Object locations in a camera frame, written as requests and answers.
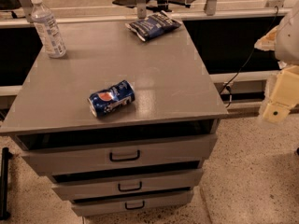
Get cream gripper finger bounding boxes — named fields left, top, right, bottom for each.
left=262, top=103, right=290, bottom=123

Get blue chip bag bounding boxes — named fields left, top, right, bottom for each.
left=125, top=10, right=181, bottom=42

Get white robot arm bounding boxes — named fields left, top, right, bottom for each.
left=254, top=2, right=299, bottom=123

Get blue pepsi can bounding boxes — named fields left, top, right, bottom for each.
left=88, top=80, right=135, bottom=118

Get middle grey drawer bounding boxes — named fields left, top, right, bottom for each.
left=52, top=169, right=203, bottom=201

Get grey drawer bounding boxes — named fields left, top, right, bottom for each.
left=22, top=133, right=217, bottom=175
left=72, top=189, right=193, bottom=217
left=52, top=169, right=203, bottom=201

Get grey drawer cabinet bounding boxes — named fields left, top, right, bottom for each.
left=1, top=21, right=226, bottom=217

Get bottom grey drawer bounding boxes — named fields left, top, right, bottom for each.
left=72, top=189, right=193, bottom=217

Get top grey drawer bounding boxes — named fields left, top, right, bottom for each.
left=22, top=133, right=217, bottom=175

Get clear plastic water bottle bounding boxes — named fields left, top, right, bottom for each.
left=31, top=0, right=66, bottom=58

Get black bar at left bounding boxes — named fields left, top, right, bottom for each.
left=0, top=147, right=12, bottom=220

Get black cable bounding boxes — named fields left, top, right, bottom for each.
left=219, top=5, right=280, bottom=108

